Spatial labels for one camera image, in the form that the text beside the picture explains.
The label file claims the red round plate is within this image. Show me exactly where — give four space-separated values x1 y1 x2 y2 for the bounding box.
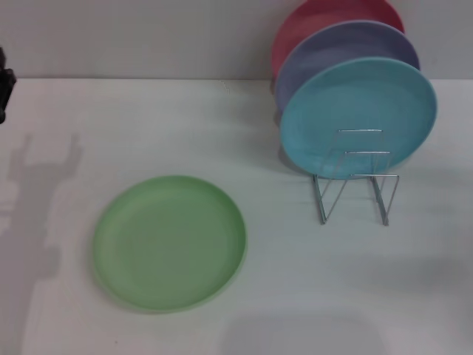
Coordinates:
271 0 406 81

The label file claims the green round plate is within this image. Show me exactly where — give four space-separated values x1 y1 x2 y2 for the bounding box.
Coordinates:
92 175 248 314

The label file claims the silver wire plate rack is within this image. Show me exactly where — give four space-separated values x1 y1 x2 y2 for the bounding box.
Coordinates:
312 128 401 227

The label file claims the light blue round plate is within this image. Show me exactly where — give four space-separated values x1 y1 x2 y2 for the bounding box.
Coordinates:
279 57 440 181

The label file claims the purple round plate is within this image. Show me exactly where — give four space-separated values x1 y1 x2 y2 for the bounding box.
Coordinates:
275 20 421 115

